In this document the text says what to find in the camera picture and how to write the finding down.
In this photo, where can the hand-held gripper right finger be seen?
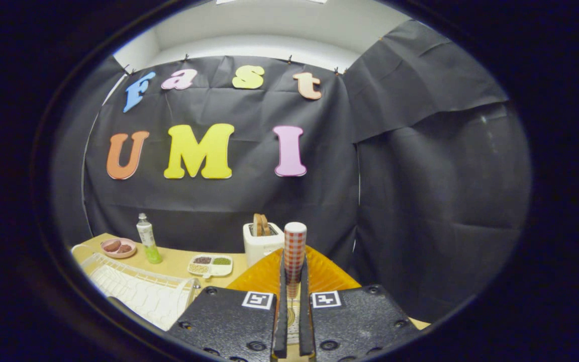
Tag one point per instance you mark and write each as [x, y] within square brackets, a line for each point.
[305, 322]

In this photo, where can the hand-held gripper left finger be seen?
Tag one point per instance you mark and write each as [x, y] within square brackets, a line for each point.
[281, 322]

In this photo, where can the white divided dish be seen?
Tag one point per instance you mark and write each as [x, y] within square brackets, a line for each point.
[219, 270]

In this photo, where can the pink plate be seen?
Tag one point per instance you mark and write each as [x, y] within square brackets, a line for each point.
[118, 255]

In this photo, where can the white toaster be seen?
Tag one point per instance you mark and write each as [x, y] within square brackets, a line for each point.
[262, 249]

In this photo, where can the pile of green beans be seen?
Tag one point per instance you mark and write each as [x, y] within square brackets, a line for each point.
[221, 261]

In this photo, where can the pile of yellow soybeans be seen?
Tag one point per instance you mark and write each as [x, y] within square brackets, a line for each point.
[199, 268]

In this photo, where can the brown bread slice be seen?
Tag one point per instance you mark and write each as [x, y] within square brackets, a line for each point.
[259, 223]

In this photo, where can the pile of red beans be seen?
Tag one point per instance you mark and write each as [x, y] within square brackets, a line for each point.
[202, 260]

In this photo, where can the green drink bottle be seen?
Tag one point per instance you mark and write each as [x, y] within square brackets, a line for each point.
[147, 239]

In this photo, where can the black backdrop cloth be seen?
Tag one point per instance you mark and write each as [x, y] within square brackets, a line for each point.
[420, 201]

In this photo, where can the brown meat piece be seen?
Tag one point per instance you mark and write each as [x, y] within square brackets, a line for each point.
[112, 246]
[125, 249]

